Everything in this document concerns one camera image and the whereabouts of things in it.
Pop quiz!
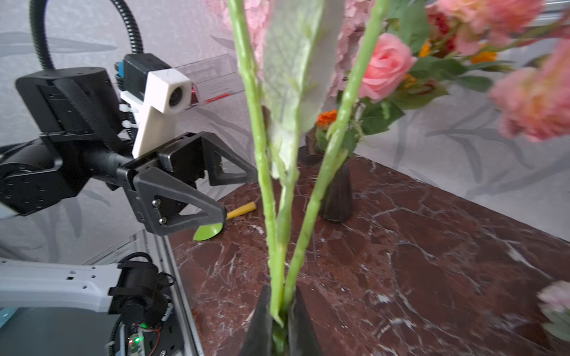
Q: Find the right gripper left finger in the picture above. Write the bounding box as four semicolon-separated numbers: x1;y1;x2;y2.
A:
239;285;273;356

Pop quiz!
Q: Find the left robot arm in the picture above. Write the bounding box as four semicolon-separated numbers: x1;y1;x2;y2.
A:
1;67;257;235

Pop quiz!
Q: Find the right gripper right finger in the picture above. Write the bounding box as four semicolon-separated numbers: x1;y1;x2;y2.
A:
287;289;323;356

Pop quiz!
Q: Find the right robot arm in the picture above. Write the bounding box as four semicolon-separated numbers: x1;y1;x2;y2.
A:
1;252;323;355

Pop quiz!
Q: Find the pink rose stem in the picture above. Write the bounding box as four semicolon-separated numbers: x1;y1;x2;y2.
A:
359;34;417;102

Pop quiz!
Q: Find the dark glass vase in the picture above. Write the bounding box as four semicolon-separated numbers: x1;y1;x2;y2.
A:
319;162;353;223

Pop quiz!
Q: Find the green yellow spatula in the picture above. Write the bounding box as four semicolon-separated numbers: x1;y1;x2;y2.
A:
193;202;257;242

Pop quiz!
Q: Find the clear plastic wall bin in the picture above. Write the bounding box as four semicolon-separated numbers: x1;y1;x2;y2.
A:
176;54;244;109

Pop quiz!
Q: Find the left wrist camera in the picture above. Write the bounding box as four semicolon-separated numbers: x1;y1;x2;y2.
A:
117;53;192;159

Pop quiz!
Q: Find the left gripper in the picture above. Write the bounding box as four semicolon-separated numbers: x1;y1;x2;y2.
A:
115;132;258;236

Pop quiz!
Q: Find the mixed flower bouquet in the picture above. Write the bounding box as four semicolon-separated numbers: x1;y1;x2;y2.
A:
307;1;569;154

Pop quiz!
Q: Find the pink carnation stem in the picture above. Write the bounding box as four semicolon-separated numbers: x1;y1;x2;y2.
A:
537;280;569;342
235;1;389;326

